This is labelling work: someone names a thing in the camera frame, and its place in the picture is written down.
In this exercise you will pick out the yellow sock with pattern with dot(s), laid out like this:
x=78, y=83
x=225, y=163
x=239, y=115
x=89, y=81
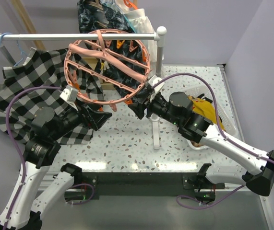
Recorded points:
x=204, y=108

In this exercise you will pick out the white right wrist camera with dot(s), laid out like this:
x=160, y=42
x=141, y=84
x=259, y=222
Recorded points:
x=156, y=84

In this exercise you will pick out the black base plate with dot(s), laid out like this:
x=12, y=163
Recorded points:
x=97, y=184

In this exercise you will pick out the orange plastic hanger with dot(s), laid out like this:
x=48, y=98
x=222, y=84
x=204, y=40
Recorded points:
x=131, y=4

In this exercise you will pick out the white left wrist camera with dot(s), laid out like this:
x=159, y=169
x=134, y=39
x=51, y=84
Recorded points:
x=69, y=95

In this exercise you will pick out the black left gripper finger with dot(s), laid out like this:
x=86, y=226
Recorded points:
x=97, y=119
x=89, y=109

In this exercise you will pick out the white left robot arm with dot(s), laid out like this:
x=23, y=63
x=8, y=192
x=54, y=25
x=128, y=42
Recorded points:
x=25, y=210

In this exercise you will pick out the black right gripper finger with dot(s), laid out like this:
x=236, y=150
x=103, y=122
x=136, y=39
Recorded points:
x=143, y=93
x=139, y=109

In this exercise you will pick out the white garment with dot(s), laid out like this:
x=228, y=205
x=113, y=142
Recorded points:
x=143, y=25

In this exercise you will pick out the wooden frame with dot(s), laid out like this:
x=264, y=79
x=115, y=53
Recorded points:
x=24, y=16

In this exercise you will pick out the black white checkered shirt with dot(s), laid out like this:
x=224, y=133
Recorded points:
x=41, y=68

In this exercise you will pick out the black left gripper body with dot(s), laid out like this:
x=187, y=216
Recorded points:
x=72, y=118

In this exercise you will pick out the pink round clip hanger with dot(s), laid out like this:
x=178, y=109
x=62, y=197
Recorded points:
x=113, y=57

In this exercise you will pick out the dark blue patterned garment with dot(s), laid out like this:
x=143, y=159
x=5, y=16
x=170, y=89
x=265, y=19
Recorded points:
x=91, y=17

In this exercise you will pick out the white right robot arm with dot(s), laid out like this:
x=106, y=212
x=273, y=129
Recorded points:
x=255, y=168

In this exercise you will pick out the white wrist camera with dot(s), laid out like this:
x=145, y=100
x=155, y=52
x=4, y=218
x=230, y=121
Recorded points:
x=69, y=95
x=156, y=84

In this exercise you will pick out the teal garment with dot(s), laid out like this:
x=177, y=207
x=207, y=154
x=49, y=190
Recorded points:
x=116, y=13

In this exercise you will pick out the white plastic basket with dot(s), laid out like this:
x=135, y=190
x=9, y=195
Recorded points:
x=228, y=123

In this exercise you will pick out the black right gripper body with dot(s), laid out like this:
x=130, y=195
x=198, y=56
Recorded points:
x=157, y=106

